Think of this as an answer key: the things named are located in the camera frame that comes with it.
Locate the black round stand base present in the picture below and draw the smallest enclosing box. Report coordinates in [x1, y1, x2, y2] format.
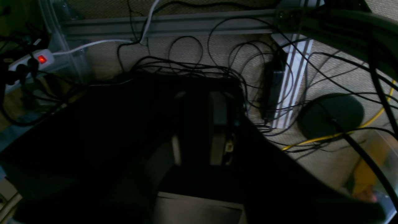
[297, 93, 364, 139]

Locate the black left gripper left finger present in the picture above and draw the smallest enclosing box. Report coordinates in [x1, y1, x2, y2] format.
[118, 138, 175, 218]

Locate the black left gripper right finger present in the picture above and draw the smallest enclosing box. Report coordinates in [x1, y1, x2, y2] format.
[209, 91, 234, 166]

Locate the white striped aluminium profile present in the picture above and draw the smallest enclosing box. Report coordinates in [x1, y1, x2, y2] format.
[271, 34, 313, 129]

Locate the black power adapter brick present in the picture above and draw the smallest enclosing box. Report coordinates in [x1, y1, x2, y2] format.
[260, 58, 285, 122]

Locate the white power strip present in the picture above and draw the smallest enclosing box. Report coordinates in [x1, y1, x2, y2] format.
[8, 49, 55, 75]

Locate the white power cable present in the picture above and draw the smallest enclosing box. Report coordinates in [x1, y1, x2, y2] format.
[53, 0, 160, 56]

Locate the yellow cable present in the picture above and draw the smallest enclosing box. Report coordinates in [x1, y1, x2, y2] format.
[282, 80, 396, 151]

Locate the aluminium frame rail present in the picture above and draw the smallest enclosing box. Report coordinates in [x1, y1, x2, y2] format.
[61, 8, 302, 40]

